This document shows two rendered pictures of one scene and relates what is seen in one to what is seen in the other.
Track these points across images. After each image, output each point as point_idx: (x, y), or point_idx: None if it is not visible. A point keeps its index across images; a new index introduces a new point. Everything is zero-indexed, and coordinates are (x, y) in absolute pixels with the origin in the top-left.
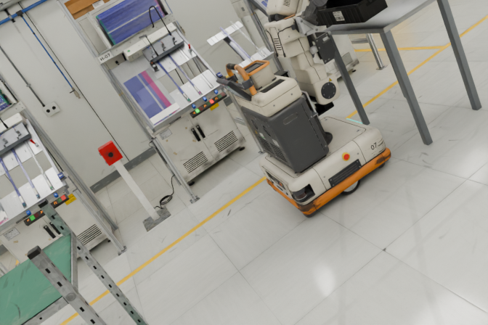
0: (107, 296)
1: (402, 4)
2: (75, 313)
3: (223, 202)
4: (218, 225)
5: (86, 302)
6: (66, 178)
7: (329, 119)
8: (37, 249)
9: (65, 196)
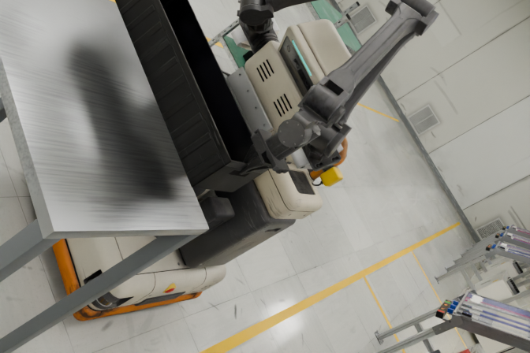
0: (318, 287)
1: (46, 20)
2: (336, 291)
3: (250, 351)
4: (241, 293)
5: None
6: (460, 316)
7: (125, 254)
8: None
9: (439, 311)
